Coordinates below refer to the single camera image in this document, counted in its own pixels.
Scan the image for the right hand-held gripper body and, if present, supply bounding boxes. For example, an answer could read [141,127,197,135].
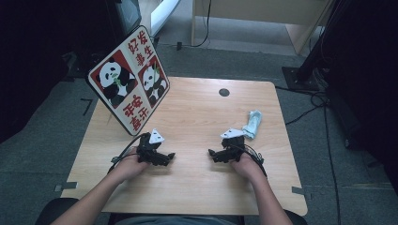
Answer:
[220,127,247,163]

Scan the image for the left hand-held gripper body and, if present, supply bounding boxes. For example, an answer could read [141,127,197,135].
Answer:
[136,127,166,166]

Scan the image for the light blue cloth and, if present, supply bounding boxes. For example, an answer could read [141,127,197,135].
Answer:
[241,109,264,141]

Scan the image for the panda print board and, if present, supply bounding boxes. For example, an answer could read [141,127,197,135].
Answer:
[86,24,172,138]

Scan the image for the person's left hand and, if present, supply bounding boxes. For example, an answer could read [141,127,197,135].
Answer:
[119,146,152,183]

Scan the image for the person's right hand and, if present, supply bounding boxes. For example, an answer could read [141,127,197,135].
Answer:
[230,151,267,183]

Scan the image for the person's grey-blue pants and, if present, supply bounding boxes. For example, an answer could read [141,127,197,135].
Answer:
[114,215,240,225]

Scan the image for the grey tape strip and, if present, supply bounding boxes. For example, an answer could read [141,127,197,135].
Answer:
[53,181,79,193]
[291,186,314,202]

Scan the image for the black stand with base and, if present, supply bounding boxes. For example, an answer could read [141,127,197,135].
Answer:
[281,0,346,92]

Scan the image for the black floor base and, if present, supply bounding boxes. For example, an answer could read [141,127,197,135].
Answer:
[60,51,95,79]

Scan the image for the dark monitor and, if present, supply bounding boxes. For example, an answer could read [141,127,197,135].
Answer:
[104,0,143,41]

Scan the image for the white panel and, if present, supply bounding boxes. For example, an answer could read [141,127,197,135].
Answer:
[149,0,182,38]

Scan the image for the light wooden cabinet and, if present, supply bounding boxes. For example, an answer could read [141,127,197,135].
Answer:
[191,0,333,56]

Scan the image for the left hand-held gripper cable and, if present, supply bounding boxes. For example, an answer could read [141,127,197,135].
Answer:
[107,131,150,175]

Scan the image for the hand-held gripper cable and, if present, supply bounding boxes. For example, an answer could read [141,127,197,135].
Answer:
[107,131,150,175]
[241,142,268,180]

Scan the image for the right hand-held gripper cable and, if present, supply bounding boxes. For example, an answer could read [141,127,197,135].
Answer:
[241,142,268,180]

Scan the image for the black floor cables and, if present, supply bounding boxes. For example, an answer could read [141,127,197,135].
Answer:
[275,67,343,225]

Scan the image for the black hanging cable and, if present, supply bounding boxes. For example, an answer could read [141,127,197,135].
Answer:
[176,0,214,52]

